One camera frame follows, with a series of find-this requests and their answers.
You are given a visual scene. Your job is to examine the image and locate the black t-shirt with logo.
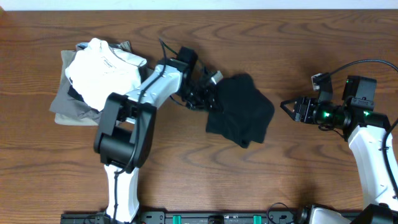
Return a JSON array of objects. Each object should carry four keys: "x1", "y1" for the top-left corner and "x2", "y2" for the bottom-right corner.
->
[{"x1": 206, "y1": 73, "x2": 275, "y2": 148}]

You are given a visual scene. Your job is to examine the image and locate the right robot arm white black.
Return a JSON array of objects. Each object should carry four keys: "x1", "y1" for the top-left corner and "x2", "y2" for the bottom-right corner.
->
[{"x1": 280, "y1": 75, "x2": 397, "y2": 223}]

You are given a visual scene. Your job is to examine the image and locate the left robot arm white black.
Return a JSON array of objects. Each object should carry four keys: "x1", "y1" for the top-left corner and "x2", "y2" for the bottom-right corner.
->
[{"x1": 94, "y1": 57, "x2": 223, "y2": 223}]

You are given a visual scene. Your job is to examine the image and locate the white folded t-shirt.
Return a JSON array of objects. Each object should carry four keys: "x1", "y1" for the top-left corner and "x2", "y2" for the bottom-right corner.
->
[{"x1": 65, "y1": 38, "x2": 147, "y2": 111}]

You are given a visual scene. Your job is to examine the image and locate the black folded t-shirt in pile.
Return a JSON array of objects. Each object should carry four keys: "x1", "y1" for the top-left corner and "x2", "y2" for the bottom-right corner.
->
[{"x1": 67, "y1": 85, "x2": 85, "y2": 102}]

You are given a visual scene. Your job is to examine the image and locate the grey folded t-shirt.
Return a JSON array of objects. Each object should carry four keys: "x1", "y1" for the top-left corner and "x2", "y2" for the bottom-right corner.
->
[{"x1": 50, "y1": 41, "x2": 149, "y2": 114}]

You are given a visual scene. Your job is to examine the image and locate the black mounting rail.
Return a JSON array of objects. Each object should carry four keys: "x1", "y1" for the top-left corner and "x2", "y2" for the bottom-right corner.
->
[{"x1": 60, "y1": 205, "x2": 299, "y2": 224}]

